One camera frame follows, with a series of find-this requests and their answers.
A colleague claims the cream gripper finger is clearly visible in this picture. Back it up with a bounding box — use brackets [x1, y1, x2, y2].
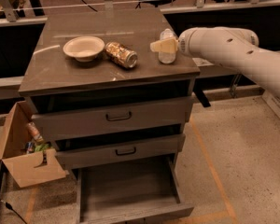
[150, 37, 178, 53]

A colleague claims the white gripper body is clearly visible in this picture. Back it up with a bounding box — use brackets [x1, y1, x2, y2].
[178, 27, 208, 58]

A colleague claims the clear plastic bottle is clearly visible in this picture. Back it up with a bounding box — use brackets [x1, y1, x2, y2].
[159, 28, 175, 64]

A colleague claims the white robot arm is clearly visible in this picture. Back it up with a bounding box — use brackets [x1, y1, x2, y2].
[150, 27, 280, 98]

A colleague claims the grey drawer cabinet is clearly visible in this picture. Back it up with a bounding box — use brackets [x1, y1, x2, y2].
[18, 7, 201, 173]

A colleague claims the grey top drawer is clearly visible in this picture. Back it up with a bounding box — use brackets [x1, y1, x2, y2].
[33, 96, 192, 141]

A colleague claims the grey middle drawer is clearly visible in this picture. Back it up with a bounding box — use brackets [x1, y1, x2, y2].
[56, 133, 186, 170]

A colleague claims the grey open bottom drawer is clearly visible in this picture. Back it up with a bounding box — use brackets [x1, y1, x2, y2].
[77, 156, 193, 224]

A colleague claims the gold patterned drink can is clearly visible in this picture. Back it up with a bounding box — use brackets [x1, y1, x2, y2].
[105, 42, 138, 69]

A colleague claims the white paper bowl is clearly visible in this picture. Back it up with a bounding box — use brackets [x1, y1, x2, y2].
[63, 36, 105, 63]

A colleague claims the snack package in box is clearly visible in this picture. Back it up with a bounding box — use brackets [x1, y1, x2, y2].
[26, 122, 44, 143]

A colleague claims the green item in box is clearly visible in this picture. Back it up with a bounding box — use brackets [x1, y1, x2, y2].
[35, 143, 50, 152]

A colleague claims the brown cardboard box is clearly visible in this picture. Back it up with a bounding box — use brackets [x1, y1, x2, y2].
[0, 102, 66, 188]

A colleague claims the black floor cable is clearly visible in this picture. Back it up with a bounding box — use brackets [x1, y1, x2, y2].
[0, 199, 28, 224]

